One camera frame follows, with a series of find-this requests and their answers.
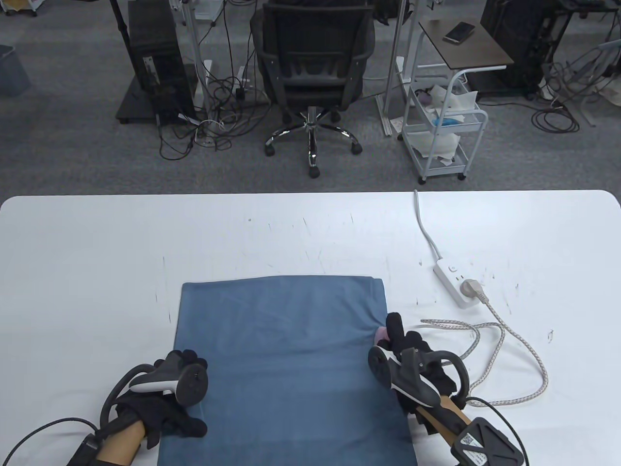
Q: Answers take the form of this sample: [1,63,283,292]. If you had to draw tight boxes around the grey white hand controller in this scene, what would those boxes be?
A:
[99,350,209,428]
[367,346,470,408]

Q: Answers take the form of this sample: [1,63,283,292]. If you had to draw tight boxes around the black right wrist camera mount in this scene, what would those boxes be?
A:
[450,416,529,466]

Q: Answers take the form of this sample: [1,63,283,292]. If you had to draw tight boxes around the person's right forearm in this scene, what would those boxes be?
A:
[415,396,469,447]

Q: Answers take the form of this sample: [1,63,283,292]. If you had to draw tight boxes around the black floor stand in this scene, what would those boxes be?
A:
[109,0,161,125]

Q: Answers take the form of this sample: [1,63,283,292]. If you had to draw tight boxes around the black computer tower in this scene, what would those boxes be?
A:
[480,0,558,88]
[127,0,197,126]

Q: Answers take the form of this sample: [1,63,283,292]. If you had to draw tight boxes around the brown side table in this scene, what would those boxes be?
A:
[418,19,515,71]

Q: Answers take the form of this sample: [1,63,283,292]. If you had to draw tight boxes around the coiled black cable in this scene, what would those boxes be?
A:
[531,104,581,134]

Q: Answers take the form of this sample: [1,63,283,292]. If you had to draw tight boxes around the blue pillowcase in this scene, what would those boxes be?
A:
[158,275,417,466]

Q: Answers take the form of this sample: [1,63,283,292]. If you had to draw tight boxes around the person's left forearm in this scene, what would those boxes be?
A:
[95,420,148,466]

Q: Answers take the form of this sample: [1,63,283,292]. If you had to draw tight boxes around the pile of white papers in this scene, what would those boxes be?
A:
[411,127,461,166]

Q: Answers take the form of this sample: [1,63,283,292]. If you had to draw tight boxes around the white metal frame post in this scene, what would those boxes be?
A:
[377,0,419,137]
[182,0,212,115]

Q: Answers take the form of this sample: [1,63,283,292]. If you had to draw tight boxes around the white rolling cart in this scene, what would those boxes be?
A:
[398,68,488,185]

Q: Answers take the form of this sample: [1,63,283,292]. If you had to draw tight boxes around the braided iron cord with plug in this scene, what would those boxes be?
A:
[421,279,549,406]

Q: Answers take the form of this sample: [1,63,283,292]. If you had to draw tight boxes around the grey white right hand controller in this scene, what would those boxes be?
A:
[367,346,470,408]

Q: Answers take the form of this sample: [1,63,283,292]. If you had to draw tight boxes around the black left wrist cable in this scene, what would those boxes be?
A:
[0,417,100,466]

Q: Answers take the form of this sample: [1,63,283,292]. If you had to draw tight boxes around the crumpled white paper sheets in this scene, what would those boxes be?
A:
[427,84,480,116]

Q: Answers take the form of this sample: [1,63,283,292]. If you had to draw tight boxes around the white table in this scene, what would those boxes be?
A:
[0,190,621,466]

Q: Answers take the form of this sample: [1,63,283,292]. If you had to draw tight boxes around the grey white left hand controller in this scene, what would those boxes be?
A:
[99,350,209,428]

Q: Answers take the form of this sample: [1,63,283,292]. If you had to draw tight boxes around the person's left hand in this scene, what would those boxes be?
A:
[115,349,209,449]

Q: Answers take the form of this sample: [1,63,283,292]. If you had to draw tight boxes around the person's right hand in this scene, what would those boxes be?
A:
[376,312,459,418]

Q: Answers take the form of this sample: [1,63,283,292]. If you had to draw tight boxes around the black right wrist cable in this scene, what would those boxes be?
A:
[466,397,527,466]

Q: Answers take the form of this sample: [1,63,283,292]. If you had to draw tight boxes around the smartphone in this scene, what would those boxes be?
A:
[442,22,476,45]

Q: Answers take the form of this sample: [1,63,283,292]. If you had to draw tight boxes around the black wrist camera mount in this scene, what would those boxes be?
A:
[450,416,529,466]
[68,434,105,466]

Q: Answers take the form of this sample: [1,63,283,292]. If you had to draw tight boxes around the white power strip cable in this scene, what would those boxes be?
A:
[414,189,443,263]

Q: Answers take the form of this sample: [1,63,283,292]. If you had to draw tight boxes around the tangle of black floor cables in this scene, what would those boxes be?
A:
[159,73,272,161]

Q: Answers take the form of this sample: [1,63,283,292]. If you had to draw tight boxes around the black office chair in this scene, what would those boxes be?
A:
[250,0,376,179]

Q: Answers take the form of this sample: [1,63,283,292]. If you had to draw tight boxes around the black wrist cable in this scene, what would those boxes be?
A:
[0,417,100,466]
[466,397,527,466]

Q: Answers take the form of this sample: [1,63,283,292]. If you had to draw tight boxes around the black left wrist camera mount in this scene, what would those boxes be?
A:
[68,434,105,466]

